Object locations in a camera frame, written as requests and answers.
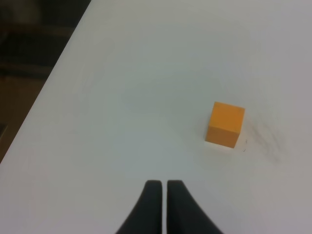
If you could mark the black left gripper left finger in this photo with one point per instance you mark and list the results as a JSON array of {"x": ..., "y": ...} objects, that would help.
[{"x": 146, "y": 215}]

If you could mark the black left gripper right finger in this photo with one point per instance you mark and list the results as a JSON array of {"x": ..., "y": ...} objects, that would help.
[{"x": 184, "y": 215}]

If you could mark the orange cube block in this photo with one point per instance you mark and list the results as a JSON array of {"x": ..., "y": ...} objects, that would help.
[{"x": 225, "y": 124}]

